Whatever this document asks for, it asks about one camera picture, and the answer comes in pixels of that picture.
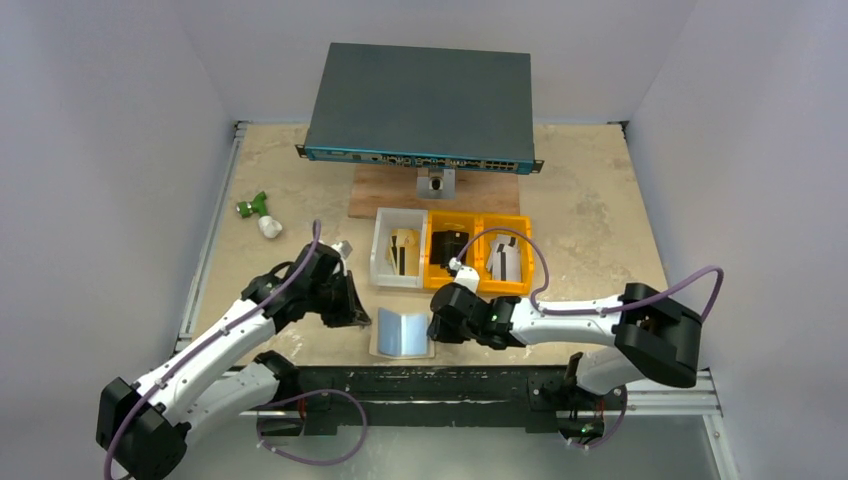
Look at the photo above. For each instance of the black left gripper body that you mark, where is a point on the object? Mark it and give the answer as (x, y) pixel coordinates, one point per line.
(348, 303)

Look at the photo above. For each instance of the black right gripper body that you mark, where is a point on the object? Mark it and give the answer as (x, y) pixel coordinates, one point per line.
(441, 325)

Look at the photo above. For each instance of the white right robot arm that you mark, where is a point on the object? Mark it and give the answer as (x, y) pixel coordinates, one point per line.
(639, 334)

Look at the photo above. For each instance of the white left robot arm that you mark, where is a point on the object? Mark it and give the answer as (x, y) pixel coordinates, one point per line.
(146, 426)

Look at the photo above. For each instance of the silver cards stack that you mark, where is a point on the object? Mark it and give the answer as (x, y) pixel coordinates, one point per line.
(504, 261)

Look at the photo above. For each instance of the black VIP cards stack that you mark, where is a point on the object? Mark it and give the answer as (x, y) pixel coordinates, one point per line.
(447, 245)

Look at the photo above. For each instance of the gold cards stack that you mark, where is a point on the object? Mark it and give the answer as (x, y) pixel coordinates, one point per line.
(404, 252)

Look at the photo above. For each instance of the yellow middle plastic bin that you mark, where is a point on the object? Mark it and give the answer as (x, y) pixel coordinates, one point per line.
(434, 276)

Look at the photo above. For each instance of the yellow plastic bin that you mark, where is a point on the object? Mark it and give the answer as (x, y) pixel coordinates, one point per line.
(434, 276)
(515, 226)

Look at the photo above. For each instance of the white plastic bin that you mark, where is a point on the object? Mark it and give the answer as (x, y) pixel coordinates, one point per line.
(388, 219)

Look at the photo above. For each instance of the yellow right plastic bin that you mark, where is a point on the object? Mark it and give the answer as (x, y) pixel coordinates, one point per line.
(515, 226)

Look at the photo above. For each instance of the green white pipe fitting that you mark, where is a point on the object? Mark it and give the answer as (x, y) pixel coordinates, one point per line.
(269, 227)

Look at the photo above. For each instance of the wooden board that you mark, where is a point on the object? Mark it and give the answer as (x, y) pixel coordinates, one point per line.
(397, 187)

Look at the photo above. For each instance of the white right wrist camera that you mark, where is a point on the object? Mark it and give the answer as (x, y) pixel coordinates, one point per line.
(464, 275)

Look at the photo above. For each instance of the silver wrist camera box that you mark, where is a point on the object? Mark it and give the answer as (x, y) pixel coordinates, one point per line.
(343, 248)

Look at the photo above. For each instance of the black front rail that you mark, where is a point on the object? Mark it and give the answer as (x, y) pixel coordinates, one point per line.
(318, 400)

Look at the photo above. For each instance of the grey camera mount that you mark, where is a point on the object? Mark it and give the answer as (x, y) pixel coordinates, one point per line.
(436, 183)

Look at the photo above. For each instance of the grey network switch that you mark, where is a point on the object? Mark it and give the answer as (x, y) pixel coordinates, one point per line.
(423, 107)

